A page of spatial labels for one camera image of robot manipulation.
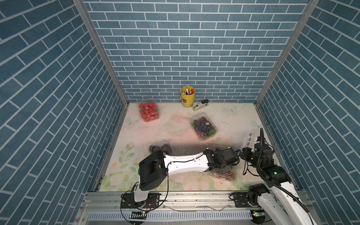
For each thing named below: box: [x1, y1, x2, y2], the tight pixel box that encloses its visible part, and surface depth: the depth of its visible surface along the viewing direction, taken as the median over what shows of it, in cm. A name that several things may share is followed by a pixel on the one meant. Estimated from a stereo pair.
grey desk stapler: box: [192, 99, 209, 112], surface depth 118 cm
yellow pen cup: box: [180, 85, 196, 108], surface depth 114 cm
